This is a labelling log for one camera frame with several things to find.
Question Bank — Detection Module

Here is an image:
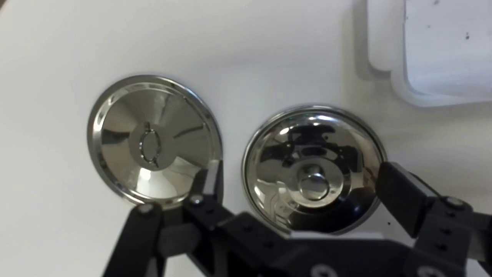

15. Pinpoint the clear plastic container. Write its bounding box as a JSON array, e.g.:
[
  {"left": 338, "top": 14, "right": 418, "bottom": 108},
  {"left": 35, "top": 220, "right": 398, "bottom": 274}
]
[{"left": 364, "top": 0, "right": 492, "bottom": 110}]

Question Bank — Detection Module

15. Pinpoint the silver lid with knob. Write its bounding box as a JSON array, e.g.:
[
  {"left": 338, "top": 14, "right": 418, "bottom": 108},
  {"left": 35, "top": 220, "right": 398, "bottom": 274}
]
[{"left": 241, "top": 104, "right": 389, "bottom": 237}]

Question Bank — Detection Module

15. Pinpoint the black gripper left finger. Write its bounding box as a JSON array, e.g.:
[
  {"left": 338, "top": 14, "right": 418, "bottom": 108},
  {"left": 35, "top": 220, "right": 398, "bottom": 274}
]
[{"left": 100, "top": 159, "right": 289, "bottom": 277}]

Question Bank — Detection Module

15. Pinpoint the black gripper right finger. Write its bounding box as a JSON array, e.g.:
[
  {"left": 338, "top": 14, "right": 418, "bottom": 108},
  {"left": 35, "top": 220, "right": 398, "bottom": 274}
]
[{"left": 376, "top": 162, "right": 492, "bottom": 277}]

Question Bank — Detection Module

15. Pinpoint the flat silver lid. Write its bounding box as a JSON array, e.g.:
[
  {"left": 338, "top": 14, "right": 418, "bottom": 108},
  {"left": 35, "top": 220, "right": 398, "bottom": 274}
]
[{"left": 86, "top": 74, "right": 224, "bottom": 208}]

